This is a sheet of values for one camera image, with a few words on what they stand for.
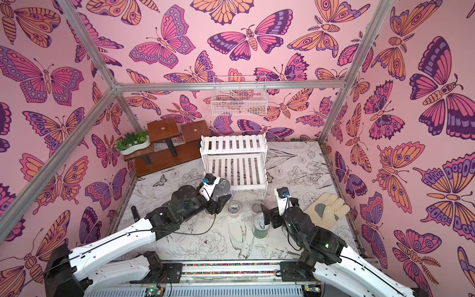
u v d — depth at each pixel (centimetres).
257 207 87
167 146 106
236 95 95
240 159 95
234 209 85
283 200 59
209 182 61
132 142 92
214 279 73
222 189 69
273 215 61
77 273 40
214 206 64
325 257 47
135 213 90
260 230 75
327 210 90
